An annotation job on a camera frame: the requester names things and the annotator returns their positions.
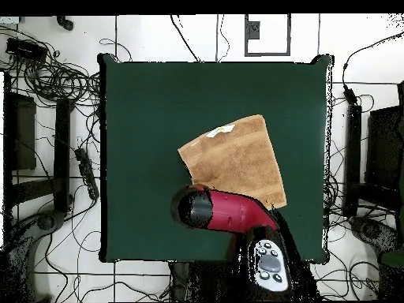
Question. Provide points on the small black curved object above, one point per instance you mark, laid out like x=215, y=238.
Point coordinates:
x=65, y=23

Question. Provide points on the grey square floor frame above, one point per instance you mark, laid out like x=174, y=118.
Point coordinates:
x=253, y=30

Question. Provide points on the black metal stand frame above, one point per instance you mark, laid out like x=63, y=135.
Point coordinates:
x=353, y=142
x=62, y=142

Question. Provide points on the tan terry towel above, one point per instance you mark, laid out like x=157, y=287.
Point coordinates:
x=236, y=157

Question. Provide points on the dark tripod base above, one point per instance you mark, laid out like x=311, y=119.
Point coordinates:
x=372, y=230
x=47, y=221

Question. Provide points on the dark green tablecloth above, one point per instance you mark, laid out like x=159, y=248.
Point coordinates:
x=142, y=94

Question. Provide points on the black adapter box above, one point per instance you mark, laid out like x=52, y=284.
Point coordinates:
x=25, y=49

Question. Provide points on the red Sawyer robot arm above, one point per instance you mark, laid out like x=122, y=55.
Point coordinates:
x=233, y=211

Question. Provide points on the long black power strip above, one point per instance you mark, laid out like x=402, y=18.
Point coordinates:
x=86, y=170

